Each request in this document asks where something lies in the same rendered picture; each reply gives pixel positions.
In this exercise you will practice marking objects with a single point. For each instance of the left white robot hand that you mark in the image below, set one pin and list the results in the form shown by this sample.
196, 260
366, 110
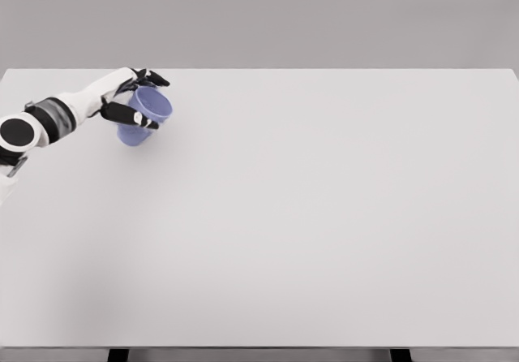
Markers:
115, 81

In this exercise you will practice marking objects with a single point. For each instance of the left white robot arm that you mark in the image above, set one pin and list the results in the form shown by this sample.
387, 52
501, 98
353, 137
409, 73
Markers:
44, 120

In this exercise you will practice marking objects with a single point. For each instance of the blue plastic cup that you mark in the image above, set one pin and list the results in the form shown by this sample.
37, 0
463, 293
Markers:
151, 106

